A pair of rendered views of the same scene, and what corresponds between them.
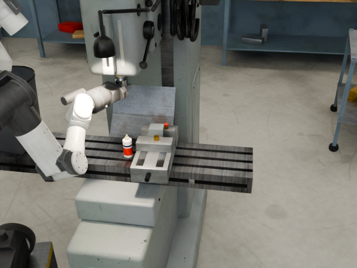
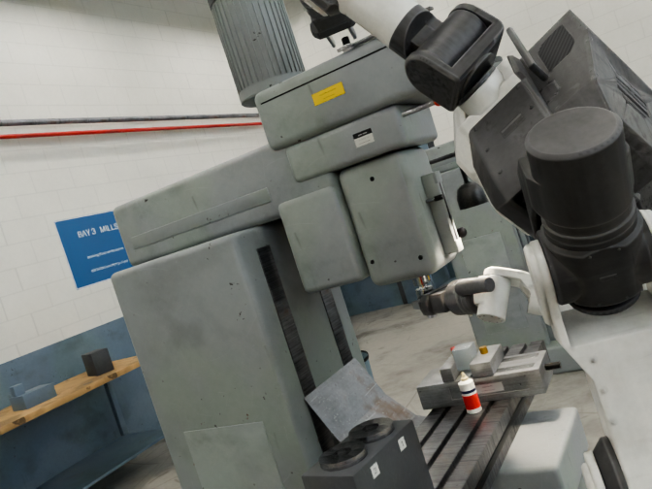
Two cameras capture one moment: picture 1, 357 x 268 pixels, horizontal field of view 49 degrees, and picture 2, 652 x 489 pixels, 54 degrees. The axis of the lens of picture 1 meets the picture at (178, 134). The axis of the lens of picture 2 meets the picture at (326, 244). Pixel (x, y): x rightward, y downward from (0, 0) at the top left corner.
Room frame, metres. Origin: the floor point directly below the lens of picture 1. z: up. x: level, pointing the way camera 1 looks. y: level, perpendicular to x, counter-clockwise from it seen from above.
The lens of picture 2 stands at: (1.07, 1.86, 1.53)
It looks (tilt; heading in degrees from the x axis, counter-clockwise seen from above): 3 degrees down; 291
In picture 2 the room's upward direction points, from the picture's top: 18 degrees counter-clockwise
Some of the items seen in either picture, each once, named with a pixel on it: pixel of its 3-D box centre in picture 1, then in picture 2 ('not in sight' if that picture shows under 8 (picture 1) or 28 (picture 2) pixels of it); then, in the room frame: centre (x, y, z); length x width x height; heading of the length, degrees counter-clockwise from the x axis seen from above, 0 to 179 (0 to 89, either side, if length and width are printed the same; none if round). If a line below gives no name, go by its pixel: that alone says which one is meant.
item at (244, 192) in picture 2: not in sight; (234, 199); (1.96, 0.15, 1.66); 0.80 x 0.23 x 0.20; 170
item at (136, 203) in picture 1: (129, 176); (479, 463); (1.47, 0.23, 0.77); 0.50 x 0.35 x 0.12; 170
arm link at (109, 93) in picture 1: (105, 95); (452, 299); (1.39, 0.28, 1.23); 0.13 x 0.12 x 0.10; 55
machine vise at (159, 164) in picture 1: (156, 147); (481, 374); (1.41, 0.10, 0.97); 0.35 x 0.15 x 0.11; 172
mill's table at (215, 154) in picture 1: (115, 158); (461, 439); (1.48, 0.29, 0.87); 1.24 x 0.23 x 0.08; 80
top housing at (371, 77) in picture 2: not in sight; (356, 91); (1.48, 0.23, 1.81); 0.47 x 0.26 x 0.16; 170
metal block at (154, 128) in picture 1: (156, 132); (466, 355); (1.44, 0.09, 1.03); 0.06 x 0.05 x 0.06; 82
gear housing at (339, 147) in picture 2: not in sight; (362, 143); (1.51, 0.22, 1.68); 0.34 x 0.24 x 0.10; 170
